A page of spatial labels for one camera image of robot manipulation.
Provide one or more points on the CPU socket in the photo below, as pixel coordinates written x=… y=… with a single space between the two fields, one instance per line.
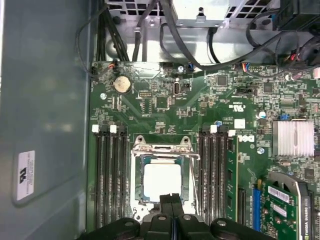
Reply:
x=138 y=180

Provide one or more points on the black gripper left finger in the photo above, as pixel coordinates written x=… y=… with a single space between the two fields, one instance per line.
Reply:
x=165 y=225

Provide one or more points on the blue expansion slot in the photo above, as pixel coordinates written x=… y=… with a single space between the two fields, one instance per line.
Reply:
x=256 y=210

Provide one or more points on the green motherboard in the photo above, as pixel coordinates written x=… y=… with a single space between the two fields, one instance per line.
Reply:
x=200 y=100

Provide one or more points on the green RAM stick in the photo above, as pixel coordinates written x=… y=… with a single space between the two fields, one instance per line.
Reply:
x=232 y=175

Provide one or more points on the silver drive cage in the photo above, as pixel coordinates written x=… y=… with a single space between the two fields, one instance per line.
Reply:
x=190 y=12

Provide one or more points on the black expansion slot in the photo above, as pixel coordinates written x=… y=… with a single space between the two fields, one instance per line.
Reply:
x=242 y=205

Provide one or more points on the silver chipset heatsink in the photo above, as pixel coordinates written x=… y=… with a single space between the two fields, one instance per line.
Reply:
x=292 y=137

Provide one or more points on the coin cell battery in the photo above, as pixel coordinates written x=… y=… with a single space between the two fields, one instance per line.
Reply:
x=122 y=84

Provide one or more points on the black PC case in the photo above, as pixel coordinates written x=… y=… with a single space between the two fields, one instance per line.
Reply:
x=45 y=100

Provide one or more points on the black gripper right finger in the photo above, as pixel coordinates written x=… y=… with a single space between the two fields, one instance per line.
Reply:
x=182 y=225

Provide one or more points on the white case label sticker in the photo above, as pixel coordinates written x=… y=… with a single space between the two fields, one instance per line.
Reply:
x=25 y=175

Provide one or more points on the silver CPU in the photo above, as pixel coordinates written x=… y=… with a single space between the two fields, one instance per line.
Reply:
x=162 y=180

